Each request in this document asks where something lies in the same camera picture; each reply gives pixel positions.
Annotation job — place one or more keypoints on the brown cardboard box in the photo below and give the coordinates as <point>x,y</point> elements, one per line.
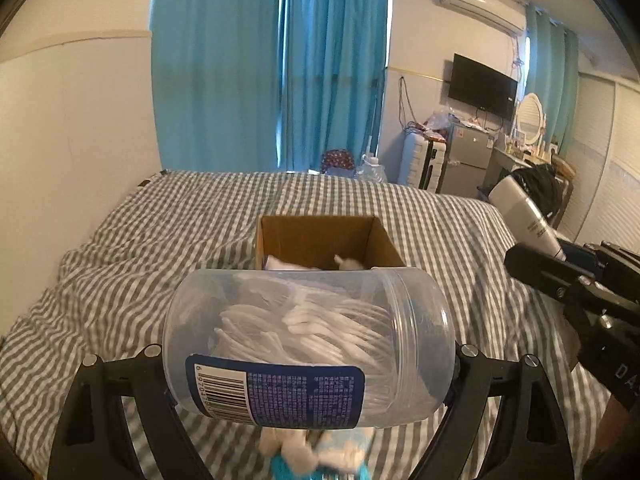
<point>382,245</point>

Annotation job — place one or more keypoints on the white bottle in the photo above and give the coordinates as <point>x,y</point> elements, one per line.
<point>525,215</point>

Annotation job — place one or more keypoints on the red patterned bag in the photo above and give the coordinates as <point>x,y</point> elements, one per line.
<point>339,162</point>

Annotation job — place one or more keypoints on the white oval vanity mirror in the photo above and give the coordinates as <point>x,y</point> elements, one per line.
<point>530,119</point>

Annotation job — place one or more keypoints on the clear plastic bag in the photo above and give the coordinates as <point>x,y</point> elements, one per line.
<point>441,121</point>

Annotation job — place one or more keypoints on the light blue suitcase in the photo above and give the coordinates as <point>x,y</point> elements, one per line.
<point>420,162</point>

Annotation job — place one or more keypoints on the clear water jug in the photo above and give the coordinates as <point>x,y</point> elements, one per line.
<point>371,170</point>

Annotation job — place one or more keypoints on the narrow blue curtain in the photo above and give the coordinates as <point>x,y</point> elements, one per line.
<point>550,80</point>

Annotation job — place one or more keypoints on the wide blue curtain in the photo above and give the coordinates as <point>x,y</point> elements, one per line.
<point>270,70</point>

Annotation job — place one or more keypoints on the white vanity desk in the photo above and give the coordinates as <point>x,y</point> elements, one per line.
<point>510,167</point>

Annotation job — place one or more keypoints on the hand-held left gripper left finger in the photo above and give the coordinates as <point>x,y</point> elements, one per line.
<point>161,360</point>

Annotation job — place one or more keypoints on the grey mini fridge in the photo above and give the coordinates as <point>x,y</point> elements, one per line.
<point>469,152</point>

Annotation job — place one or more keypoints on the grey striped bed blanket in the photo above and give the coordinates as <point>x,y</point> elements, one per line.
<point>150,240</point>

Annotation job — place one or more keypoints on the clear plastic floss pick jar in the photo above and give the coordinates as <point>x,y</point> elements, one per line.
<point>305,340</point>

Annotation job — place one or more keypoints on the white air conditioner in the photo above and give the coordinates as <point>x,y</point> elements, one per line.
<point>480,5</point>

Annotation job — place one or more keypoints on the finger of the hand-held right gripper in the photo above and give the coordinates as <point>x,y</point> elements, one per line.
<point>545,272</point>
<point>617,260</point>

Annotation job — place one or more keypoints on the black wall television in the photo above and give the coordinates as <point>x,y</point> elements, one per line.
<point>482,85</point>

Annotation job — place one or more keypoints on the white and teal plush toy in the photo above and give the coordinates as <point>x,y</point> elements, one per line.
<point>310,452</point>

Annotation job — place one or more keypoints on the white packet in box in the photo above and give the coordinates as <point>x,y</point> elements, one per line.
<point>295,264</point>

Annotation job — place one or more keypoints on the person's right forearm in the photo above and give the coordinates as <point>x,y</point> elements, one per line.
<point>620,440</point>

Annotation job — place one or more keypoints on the white wardrobe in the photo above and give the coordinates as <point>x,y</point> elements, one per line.
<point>605,160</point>

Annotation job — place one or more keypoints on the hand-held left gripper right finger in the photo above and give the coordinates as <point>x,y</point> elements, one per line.
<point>462,362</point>

